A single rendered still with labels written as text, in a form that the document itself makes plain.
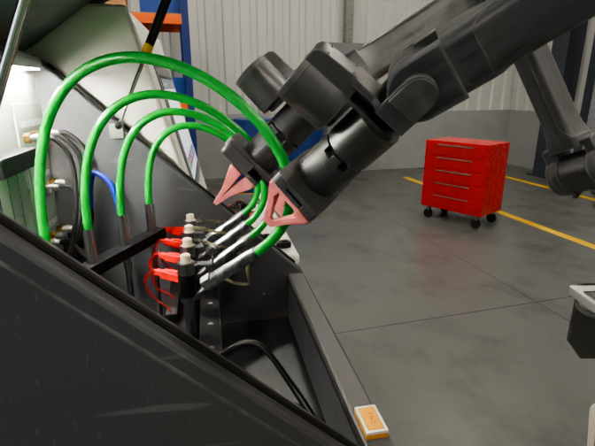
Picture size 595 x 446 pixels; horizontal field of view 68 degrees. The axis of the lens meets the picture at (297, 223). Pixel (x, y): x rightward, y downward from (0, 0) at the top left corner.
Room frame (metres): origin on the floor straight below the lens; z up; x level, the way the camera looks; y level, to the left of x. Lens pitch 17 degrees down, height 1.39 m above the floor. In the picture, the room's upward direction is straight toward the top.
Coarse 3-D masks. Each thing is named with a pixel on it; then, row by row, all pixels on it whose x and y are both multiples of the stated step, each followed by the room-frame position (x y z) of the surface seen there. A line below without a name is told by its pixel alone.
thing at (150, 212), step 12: (168, 132) 0.89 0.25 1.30; (216, 132) 0.90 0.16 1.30; (156, 144) 0.88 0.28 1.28; (144, 180) 0.88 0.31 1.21; (144, 192) 0.88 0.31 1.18; (144, 204) 0.88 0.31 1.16; (252, 204) 0.92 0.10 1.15; (240, 216) 0.91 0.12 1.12; (216, 228) 0.91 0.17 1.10; (228, 228) 0.91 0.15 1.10
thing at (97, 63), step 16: (96, 64) 0.59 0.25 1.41; (112, 64) 0.59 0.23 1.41; (160, 64) 0.57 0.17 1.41; (176, 64) 0.57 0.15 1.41; (64, 80) 0.60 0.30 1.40; (80, 80) 0.60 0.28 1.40; (208, 80) 0.56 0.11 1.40; (64, 96) 0.61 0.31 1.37; (224, 96) 0.56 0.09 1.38; (240, 96) 0.56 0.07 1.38; (48, 112) 0.61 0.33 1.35; (256, 112) 0.55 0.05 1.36; (48, 128) 0.61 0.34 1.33; (48, 144) 0.62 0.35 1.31; (272, 144) 0.55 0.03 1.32; (288, 160) 0.55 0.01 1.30; (288, 208) 0.54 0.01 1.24; (48, 240) 0.62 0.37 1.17; (272, 240) 0.55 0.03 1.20
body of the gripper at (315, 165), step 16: (320, 144) 0.49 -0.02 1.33; (304, 160) 0.50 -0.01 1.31; (320, 160) 0.48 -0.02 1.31; (336, 160) 0.47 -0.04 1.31; (288, 176) 0.48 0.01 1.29; (304, 176) 0.49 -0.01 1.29; (320, 176) 0.48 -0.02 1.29; (336, 176) 0.48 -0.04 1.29; (352, 176) 0.48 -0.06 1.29; (304, 192) 0.48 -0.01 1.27; (320, 192) 0.49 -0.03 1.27; (336, 192) 0.52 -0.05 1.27; (304, 208) 0.47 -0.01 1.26; (320, 208) 0.48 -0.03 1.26
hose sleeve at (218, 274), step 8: (240, 256) 0.56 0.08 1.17; (248, 256) 0.55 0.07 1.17; (256, 256) 0.55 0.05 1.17; (232, 264) 0.56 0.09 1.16; (240, 264) 0.55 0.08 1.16; (248, 264) 0.56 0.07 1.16; (216, 272) 0.56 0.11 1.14; (224, 272) 0.56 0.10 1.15; (232, 272) 0.56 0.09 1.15; (216, 280) 0.56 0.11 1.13
